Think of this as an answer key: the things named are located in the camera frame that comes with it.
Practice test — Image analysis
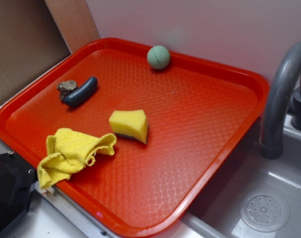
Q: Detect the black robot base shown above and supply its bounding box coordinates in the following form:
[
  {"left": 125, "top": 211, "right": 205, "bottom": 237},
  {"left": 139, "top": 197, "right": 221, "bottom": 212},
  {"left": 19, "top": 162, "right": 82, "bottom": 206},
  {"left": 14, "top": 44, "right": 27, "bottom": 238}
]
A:
[{"left": 0, "top": 151, "right": 37, "bottom": 237}]

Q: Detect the brown cardboard panel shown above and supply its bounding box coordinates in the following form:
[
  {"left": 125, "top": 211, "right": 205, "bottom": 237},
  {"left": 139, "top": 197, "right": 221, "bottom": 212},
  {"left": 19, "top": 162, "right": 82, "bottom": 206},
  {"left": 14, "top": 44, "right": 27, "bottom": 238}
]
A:
[{"left": 0, "top": 0, "right": 70, "bottom": 106}]

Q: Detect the green dimpled ball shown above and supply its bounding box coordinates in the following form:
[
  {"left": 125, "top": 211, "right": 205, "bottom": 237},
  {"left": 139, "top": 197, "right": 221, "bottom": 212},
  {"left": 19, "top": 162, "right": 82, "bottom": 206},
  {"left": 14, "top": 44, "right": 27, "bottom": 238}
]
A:
[{"left": 147, "top": 46, "right": 170, "bottom": 70}]

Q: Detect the wooden board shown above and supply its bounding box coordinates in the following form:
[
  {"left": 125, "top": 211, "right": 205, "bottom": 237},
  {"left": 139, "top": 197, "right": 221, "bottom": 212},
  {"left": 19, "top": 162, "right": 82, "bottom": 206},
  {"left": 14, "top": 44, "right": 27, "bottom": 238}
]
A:
[{"left": 45, "top": 0, "right": 100, "bottom": 53}]

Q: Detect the yellow cloth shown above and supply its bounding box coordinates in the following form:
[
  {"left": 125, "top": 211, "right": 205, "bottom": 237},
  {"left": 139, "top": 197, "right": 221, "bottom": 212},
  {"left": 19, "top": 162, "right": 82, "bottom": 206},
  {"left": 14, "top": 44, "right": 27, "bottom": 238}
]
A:
[{"left": 37, "top": 128, "right": 117, "bottom": 189}]

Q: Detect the red plastic tray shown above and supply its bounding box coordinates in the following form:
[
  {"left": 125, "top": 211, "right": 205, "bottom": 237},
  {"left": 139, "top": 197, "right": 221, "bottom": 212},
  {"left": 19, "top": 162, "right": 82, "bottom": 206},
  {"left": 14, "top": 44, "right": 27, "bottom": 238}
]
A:
[{"left": 0, "top": 38, "right": 269, "bottom": 238}]

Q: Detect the dark blue sausage toy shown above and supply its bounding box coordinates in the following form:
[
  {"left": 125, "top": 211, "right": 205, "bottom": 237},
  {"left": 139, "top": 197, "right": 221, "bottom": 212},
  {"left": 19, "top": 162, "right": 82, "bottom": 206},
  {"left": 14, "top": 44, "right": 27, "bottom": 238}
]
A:
[{"left": 63, "top": 76, "right": 99, "bottom": 107}]

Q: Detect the brown rock-like piece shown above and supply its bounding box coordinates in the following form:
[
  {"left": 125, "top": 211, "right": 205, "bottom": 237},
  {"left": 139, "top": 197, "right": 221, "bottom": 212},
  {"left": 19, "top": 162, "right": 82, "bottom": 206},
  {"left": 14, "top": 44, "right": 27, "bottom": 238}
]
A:
[{"left": 56, "top": 80, "right": 78, "bottom": 101}]

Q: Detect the yellow sponge with dark base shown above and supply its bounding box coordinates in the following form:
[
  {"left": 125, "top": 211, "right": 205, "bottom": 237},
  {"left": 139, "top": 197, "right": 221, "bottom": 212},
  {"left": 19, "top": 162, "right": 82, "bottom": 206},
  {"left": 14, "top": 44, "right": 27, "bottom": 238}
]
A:
[{"left": 109, "top": 110, "right": 149, "bottom": 144}]

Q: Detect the grey plastic sink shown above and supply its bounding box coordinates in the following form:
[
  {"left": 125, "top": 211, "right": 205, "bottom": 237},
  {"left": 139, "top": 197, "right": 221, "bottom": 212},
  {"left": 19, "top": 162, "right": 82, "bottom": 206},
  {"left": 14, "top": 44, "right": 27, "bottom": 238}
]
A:
[{"left": 182, "top": 122, "right": 301, "bottom": 238}]

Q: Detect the grey curved faucet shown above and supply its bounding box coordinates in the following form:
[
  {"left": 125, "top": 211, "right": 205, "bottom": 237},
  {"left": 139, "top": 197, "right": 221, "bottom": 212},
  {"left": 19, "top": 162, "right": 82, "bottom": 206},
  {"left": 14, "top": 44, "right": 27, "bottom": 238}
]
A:
[{"left": 259, "top": 41, "right": 301, "bottom": 159}]

